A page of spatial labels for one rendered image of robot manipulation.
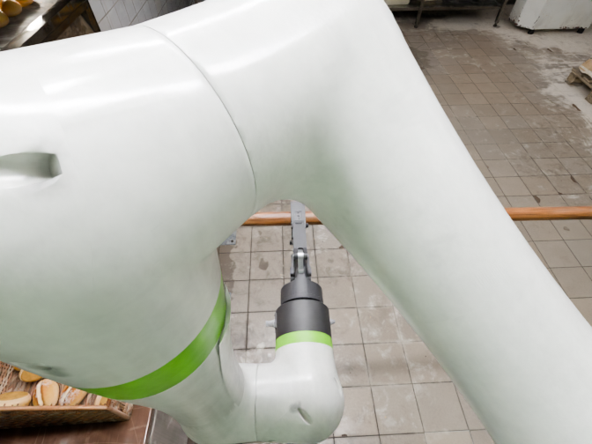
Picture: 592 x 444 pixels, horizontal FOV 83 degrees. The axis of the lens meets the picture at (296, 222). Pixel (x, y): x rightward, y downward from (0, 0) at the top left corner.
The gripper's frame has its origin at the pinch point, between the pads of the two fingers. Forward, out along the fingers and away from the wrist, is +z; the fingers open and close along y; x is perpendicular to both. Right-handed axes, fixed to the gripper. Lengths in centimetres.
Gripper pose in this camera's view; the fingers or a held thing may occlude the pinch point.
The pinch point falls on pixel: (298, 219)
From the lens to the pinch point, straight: 71.4
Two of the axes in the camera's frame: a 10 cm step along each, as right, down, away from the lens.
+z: -0.3, -7.6, 6.4
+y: 0.0, 6.4, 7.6
